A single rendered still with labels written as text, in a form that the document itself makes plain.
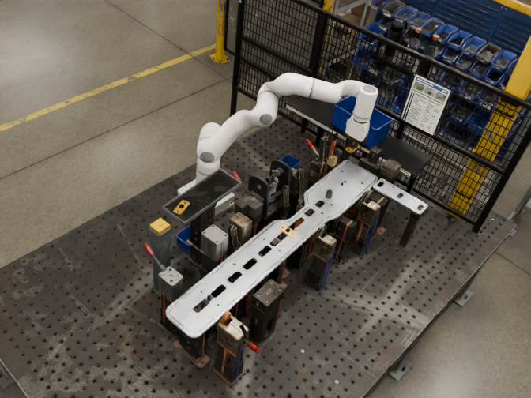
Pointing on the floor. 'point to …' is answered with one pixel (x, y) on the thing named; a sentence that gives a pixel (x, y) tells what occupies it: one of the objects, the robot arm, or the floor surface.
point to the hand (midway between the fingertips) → (353, 144)
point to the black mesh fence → (381, 94)
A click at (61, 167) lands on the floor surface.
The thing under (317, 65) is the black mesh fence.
